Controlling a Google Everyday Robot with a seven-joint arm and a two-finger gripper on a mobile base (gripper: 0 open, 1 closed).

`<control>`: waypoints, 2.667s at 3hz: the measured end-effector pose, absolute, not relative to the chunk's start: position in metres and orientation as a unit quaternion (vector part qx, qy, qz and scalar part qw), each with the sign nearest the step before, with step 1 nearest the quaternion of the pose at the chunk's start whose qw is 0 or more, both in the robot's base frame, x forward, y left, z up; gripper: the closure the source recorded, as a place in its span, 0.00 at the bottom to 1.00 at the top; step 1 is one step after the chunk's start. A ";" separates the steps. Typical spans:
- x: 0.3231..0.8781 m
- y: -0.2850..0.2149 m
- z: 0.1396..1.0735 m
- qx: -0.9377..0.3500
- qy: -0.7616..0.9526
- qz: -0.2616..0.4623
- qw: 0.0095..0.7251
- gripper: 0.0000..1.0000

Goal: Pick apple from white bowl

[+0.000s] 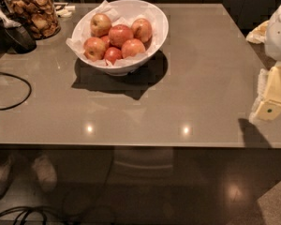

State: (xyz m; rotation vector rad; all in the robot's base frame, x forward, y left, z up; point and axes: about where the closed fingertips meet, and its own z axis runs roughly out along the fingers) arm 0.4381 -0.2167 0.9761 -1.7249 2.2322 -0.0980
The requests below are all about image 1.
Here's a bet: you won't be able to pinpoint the black cable on table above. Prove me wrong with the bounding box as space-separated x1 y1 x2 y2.
0 70 33 112

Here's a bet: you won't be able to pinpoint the white shoe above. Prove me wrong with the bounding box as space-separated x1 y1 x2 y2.
0 156 14 199
32 155 57 192

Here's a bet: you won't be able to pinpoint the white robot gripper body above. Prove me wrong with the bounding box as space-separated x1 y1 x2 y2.
264 5 281 61

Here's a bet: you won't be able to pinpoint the white paper bowl liner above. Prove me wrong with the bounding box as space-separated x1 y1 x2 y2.
65 0 159 68

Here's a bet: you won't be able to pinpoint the glass jar of dried chips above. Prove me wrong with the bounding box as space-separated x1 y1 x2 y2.
5 0 61 39

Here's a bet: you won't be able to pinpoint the black cables on floor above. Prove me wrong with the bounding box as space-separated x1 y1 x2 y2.
0 147 116 225

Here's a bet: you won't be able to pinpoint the right white shoe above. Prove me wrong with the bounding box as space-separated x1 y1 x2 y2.
32 155 57 192

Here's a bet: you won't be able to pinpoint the black kitchen appliance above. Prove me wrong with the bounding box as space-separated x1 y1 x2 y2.
0 0 37 58

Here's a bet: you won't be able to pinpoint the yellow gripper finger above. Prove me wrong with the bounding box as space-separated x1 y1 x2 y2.
249 62 281 124
245 21 269 44

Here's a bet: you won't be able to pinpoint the small hidden red apple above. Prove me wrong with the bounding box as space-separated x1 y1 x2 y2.
101 35 111 50

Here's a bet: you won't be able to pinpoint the small white items behind bowl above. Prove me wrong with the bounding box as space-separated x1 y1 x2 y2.
55 4 76 18

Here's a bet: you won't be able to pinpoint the left white shoe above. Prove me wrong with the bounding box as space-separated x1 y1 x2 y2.
0 156 14 199

